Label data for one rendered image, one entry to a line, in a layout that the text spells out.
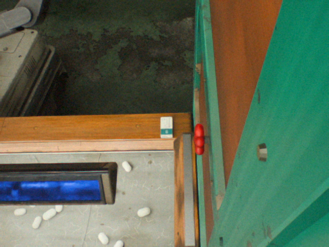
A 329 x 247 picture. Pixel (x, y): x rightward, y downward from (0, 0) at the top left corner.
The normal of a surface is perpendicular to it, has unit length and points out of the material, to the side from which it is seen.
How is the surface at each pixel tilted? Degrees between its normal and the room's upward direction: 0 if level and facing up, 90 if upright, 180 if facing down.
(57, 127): 0
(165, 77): 0
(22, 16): 49
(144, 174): 0
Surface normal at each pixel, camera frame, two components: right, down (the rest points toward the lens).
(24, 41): -0.04, -0.50
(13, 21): 0.05, 0.32
